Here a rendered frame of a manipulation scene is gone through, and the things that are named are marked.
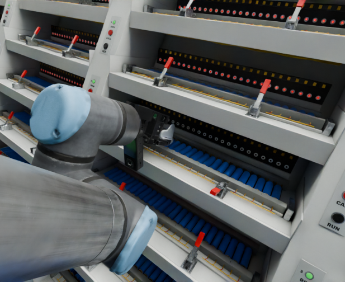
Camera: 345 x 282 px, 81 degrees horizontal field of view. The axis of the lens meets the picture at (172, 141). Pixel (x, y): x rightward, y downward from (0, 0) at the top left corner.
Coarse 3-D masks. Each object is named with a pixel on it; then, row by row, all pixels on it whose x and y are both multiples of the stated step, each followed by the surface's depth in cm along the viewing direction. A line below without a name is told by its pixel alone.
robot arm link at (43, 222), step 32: (0, 160) 12; (0, 192) 11; (32, 192) 13; (64, 192) 16; (96, 192) 21; (0, 224) 11; (32, 224) 12; (64, 224) 15; (96, 224) 19; (128, 224) 25; (0, 256) 11; (32, 256) 13; (64, 256) 16; (96, 256) 21; (128, 256) 24
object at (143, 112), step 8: (144, 112) 45; (152, 112) 48; (144, 120) 47; (152, 120) 48; (160, 120) 51; (144, 128) 48; (152, 128) 48; (160, 128) 52; (136, 136) 43; (144, 136) 49; (152, 136) 48; (152, 144) 50
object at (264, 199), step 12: (144, 144) 61; (168, 156) 57; (180, 156) 55; (192, 168) 54; (204, 168) 52; (216, 180) 51; (228, 180) 49; (240, 192) 48; (252, 192) 46; (264, 204) 46; (276, 204) 44
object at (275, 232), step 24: (216, 144) 63; (144, 168) 56; (168, 168) 53; (264, 168) 57; (192, 192) 49; (288, 192) 53; (216, 216) 47; (240, 216) 43; (264, 216) 43; (288, 216) 43; (264, 240) 42; (288, 240) 39
